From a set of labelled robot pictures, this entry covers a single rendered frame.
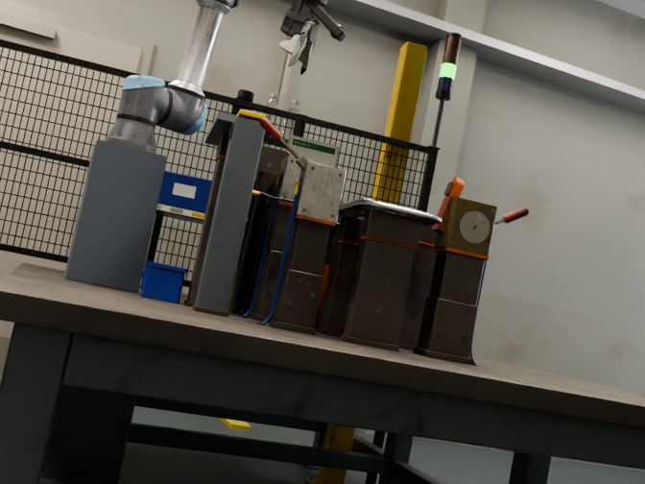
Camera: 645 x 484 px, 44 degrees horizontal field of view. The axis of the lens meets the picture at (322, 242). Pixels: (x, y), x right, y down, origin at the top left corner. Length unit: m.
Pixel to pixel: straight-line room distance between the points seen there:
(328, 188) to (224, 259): 0.28
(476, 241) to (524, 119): 4.34
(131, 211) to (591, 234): 4.60
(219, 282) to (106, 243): 0.62
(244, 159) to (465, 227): 0.52
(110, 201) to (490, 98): 4.08
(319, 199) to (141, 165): 0.77
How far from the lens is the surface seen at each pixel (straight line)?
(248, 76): 5.27
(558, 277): 6.19
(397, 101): 3.58
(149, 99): 2.39
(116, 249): 2.30
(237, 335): 1.19
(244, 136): 1.78
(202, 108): 2.50
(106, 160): 2.31
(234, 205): 1.76
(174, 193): 3.11
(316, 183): 1.69
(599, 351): 6.45
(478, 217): 1.80
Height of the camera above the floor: 0.76
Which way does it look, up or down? 5 degrees up
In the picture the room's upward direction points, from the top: 11 degrees clockwise
